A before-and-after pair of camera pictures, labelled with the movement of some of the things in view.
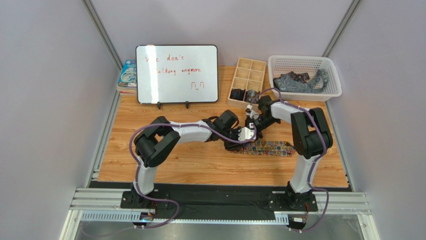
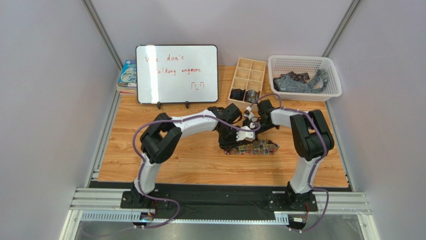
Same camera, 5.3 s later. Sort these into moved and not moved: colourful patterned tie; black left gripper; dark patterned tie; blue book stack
Moved: colourful patterned tie
Not moved: dark patterned tie; black left gripper; blue book stack
